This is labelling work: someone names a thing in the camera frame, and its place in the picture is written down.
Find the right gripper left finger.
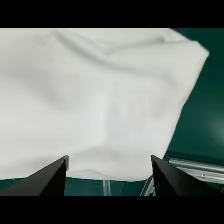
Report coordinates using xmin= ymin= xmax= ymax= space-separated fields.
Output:
xmin=0 ymin=154 xmax=70 ymax=197

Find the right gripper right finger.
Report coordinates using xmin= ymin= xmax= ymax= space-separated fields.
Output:
xmin=150 ymin=154 xmax=224 ymax=197

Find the white garment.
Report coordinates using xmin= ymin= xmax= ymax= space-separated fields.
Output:
xmin=0 ymin=27 xmax=210 ymax=183

